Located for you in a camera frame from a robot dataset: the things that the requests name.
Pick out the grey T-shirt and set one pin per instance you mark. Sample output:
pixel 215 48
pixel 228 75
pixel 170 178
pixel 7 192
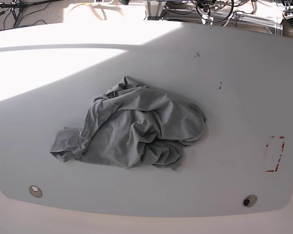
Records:
pixel 131 126

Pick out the red tape rectangle marking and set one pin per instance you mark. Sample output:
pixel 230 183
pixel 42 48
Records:
pixel 273 153

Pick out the right round table hole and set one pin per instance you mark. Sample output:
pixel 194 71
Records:
pixel 249 201

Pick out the left round table hole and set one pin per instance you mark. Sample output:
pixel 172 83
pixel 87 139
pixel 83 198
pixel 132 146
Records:
pixel 35 191

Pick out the aluminium frame post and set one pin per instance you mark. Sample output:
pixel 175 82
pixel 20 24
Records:
pixel 154 8

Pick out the round table hole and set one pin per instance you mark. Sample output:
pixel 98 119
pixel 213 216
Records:
pixel 249 201
pixel 35 191

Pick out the black tripod stand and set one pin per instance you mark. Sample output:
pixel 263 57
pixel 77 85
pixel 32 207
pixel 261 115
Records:
pixel 16 8

